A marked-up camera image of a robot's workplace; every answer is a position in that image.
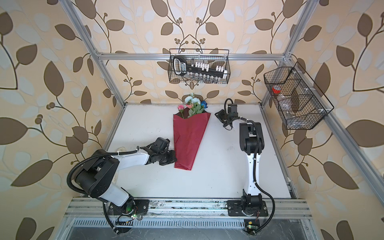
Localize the light blue fake rose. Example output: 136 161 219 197
185 94 205 118

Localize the dark red wrapping paper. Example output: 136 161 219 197
173 111 211 171

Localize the magenta fake rose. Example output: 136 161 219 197
178 105 185 119

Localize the cream ribbon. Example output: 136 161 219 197
116 147 127 154

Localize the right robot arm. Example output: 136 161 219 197
215 110 276 236

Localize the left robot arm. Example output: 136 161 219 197
67 142 177 235

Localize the plastic bottle red cap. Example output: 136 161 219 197
272 85 300 118

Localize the black tool in basket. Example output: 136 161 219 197
171 56 229 78

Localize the back wire basket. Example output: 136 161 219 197
168 48 231 85

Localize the wire basket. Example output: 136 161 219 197
168 48 231 85
264 63 334 130

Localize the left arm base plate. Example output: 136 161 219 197
113 199 150 216

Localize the right wire basket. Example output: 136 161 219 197
264 63 334 130

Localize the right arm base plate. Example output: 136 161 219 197
226 200 269 218

